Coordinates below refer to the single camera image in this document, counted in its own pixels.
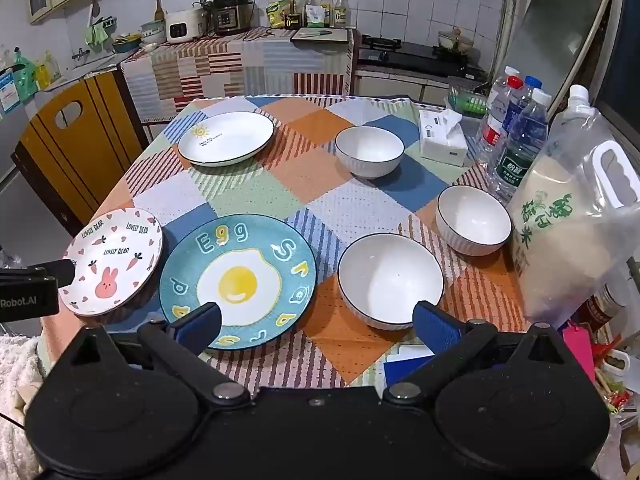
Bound black gas stove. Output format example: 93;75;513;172
357;35;487;82

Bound white bowl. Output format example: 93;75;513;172
336;233;445;330
334;126;405;180
436;185;512;257

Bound stacked bowls on counter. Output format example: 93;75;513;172
140;20;166;44

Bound white fluffy cloth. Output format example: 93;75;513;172
1;335;43;479

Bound glass pot on stove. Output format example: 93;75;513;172
438;27;474;54

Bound cutting board on counter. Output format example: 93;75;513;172
291;27;349;44

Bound yellow snack bag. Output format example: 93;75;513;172
265;0;291;29

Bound checkered tablecloth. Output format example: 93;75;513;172
101;96;526;390

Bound black pressure cooker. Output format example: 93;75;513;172
210;0;254;36

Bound green dish basket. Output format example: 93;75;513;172
447;77;490;118

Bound green label water bottle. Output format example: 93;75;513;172
489;88;551;206

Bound white tissue box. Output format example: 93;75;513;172
419;108;469;167

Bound yellow wooden chair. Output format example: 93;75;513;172
11;70;149;235

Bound blue egg plate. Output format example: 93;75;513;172
158;214;317;350

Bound oil bottle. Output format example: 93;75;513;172
305;0;332;28
333;0;348;28

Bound green detergent bottle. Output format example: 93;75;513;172
13;47;38;103

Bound red label water bottle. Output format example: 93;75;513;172
476;65;523;168

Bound clear bag of rice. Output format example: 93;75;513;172
508;84;639;327

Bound blue cap water bottle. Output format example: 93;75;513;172
502;76;542;133

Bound striped counter cloth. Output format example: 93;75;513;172
122;27;355;122

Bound white sun plate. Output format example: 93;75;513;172
178;112;274;167

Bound oil bottle right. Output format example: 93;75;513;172
333;0;348;28

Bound oil bottle middle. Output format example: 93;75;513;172
305;0;332;28

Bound white rice cooker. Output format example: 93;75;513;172
165;6;207;44

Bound pink bunny plate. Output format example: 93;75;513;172
60;207;163;316

